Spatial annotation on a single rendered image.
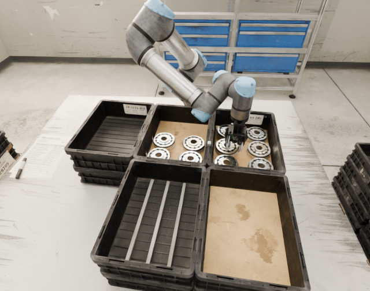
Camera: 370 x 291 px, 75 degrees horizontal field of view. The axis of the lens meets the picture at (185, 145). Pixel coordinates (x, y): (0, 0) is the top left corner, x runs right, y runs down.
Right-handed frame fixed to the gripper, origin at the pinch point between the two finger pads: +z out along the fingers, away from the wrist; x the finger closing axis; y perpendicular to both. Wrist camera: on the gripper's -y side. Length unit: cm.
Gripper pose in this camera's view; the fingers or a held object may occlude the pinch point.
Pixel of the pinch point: (233, 148)
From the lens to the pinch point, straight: 113.3
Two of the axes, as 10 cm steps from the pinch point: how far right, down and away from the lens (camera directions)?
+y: -2.2, 6.7, -7.1
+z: 0.1, 7.3, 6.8
